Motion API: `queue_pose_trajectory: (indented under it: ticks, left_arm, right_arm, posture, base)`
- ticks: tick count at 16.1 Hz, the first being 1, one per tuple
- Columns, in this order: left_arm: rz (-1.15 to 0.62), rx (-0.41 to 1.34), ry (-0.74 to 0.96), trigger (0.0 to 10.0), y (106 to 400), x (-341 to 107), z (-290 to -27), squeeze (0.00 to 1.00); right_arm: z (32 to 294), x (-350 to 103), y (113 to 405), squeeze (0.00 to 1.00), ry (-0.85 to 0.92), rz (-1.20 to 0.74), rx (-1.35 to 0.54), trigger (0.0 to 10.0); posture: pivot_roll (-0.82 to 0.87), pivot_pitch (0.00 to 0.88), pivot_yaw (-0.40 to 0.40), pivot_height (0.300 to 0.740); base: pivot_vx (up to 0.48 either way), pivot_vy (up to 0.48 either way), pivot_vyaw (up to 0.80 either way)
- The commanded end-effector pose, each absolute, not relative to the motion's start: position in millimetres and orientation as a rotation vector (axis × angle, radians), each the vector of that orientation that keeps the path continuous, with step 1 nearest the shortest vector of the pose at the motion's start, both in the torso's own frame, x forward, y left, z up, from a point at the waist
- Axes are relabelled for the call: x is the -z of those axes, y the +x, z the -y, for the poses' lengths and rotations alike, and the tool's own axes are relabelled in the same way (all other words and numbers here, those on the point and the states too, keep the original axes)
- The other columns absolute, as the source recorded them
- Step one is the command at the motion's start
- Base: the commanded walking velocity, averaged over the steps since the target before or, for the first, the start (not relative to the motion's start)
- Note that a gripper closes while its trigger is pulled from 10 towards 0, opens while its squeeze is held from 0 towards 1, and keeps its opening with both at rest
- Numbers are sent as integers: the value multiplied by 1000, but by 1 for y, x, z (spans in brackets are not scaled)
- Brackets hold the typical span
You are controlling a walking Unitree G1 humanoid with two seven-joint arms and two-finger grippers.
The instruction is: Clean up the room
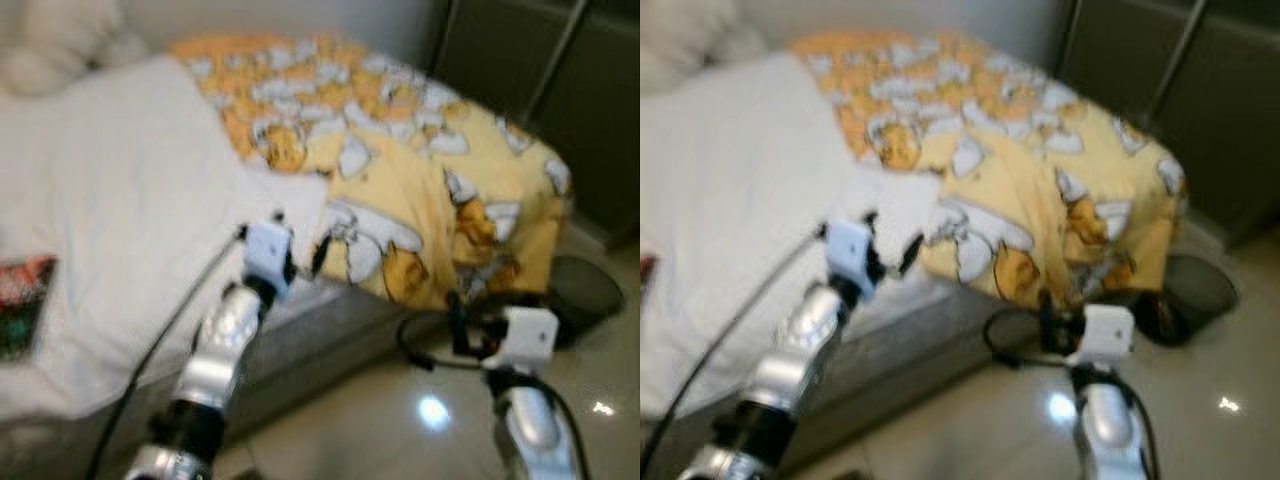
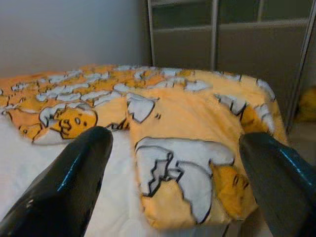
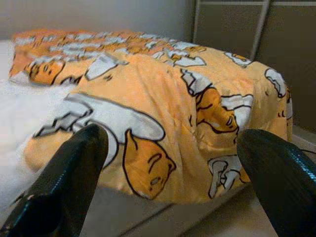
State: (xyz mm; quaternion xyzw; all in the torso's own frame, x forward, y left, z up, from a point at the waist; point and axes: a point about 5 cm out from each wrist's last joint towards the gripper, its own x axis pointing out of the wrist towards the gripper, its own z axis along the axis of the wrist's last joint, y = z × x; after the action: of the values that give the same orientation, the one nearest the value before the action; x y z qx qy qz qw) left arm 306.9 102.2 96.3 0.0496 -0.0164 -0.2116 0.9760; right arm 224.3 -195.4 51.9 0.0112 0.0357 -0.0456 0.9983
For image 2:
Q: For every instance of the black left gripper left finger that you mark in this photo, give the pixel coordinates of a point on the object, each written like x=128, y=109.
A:
x=61, y=192

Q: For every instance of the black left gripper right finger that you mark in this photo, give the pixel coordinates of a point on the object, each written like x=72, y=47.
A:
x=284, y=187

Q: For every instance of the yellow cartoon print blanket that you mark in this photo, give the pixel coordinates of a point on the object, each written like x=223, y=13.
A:
x=185, y=116

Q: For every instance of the white quilted mattress cover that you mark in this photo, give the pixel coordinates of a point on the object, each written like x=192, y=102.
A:
x=118, y=197

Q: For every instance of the yellow soft object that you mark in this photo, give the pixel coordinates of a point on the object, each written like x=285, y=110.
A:
x=308, y=106

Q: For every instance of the grey sliding door wardrobe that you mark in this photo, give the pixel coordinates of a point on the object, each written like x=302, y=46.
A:
x=247, y=49

